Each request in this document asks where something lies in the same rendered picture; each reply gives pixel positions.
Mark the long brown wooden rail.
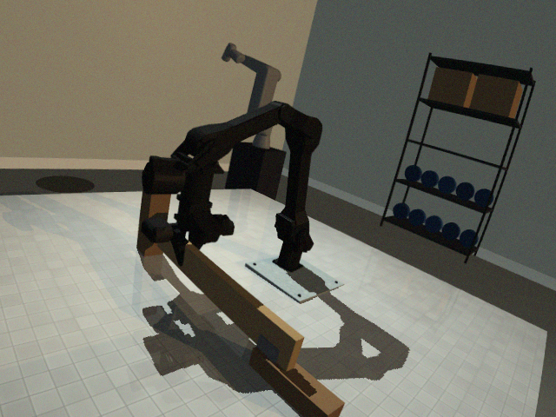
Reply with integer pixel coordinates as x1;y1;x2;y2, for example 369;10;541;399
157;241;305;372

